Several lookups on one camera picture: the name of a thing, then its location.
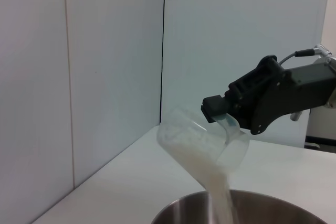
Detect grey right arm cable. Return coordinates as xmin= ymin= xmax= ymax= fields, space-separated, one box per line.
xmin=278 ymin=43 xmax=336 ymax=65

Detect white rice grains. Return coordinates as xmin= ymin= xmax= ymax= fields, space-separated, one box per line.
xmin=160 ymin=129 xmax=233 ymax=224

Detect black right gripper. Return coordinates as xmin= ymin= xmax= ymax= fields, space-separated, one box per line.
xmin=201 ymin=55 xmax=336 ymax=135

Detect stainless steel mixing bowl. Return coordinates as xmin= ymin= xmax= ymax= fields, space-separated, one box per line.
xmin=151 ymin=189 xmax=329 ymax=224

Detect clear plastic measuring cup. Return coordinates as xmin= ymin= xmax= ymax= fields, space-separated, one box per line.
xmin=156 ymin=107 xmax=250 ymax=173

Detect dark background furniture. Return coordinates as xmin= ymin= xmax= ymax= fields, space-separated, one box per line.
xmin=305 ymin=135 xmax=336 ymax=154

